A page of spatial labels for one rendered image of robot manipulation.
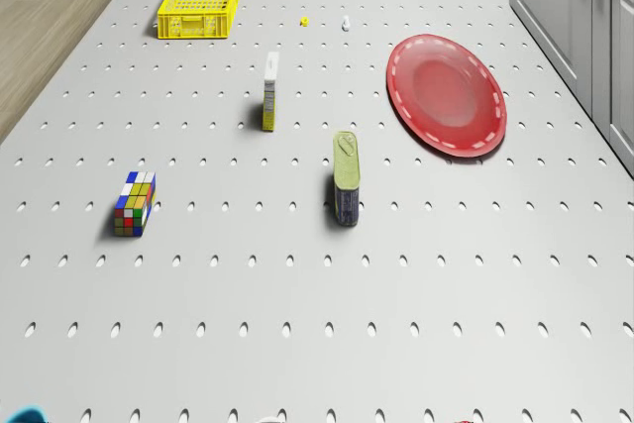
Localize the flat-sided can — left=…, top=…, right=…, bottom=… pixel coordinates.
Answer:
left=332, top=130, right=362, bottom=227

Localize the yellow white box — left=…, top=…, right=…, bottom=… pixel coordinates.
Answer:
left=262, top=51, right=281, bottom=133

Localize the red plate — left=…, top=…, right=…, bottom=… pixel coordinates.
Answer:
left=385, top=34, right=508, bottom=158

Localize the puzzle cube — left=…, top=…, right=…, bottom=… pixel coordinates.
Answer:
left=113, top=170, right=158, bottom=238

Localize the white cabinet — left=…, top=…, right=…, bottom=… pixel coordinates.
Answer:
left=508, top=0, right=634, bottom=176

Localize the blue mug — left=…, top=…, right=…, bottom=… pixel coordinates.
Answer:
left=0, top=405, right=49, bottom=423

